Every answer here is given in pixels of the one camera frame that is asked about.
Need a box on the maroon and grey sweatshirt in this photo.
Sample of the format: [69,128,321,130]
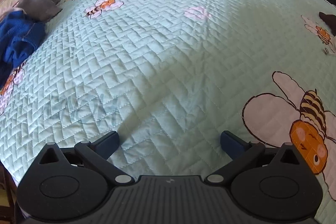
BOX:
[319,12,336,36]

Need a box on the mint quilted bee bedspread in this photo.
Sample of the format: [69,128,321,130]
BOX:
[1,0,335,223]

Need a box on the blue garment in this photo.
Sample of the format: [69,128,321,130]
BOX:
[1,10,46,86]

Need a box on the grey garment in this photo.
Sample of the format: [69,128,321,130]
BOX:
[17,0,62,22]

